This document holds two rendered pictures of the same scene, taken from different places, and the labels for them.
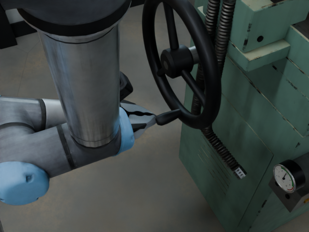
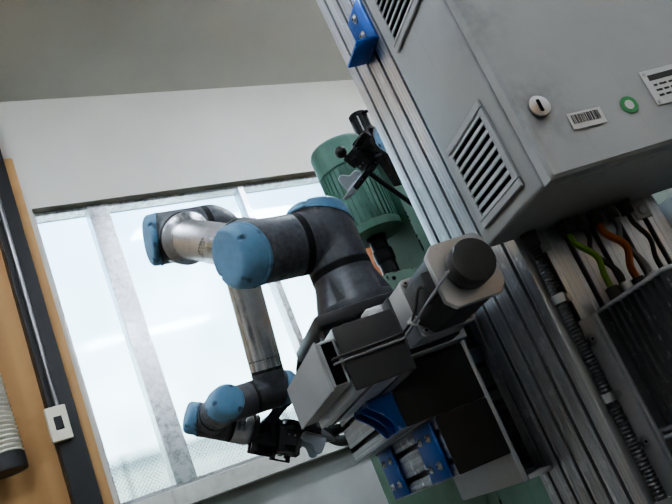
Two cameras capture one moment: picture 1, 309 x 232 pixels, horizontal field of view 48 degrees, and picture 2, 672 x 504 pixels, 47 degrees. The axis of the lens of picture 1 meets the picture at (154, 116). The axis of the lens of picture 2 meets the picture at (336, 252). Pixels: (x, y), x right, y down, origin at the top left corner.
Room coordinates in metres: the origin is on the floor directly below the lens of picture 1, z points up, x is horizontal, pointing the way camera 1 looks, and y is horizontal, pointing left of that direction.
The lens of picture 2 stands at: (-1.45, 0.14, 0.51)
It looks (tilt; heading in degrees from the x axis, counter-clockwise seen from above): 18 degrees up; 350
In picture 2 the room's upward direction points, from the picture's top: 23 degrees counter-clockwise
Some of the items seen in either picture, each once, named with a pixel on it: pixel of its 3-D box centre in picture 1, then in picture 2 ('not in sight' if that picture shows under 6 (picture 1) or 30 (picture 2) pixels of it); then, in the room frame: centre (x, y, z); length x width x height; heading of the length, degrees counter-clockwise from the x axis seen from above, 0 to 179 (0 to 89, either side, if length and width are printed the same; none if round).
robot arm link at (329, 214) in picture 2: not in sight; (323, 237); (-0.09, -0.08, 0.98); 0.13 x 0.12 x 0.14; 113
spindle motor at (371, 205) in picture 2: not in sight; (355, 192); (0.67, -0.35, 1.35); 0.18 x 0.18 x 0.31
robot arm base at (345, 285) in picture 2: not in sight; (350, 292); (-0.09, -0.09, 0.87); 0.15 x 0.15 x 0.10
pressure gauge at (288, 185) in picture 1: (288, 177); not in sight; (0.35, -0.28, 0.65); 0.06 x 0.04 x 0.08; 27
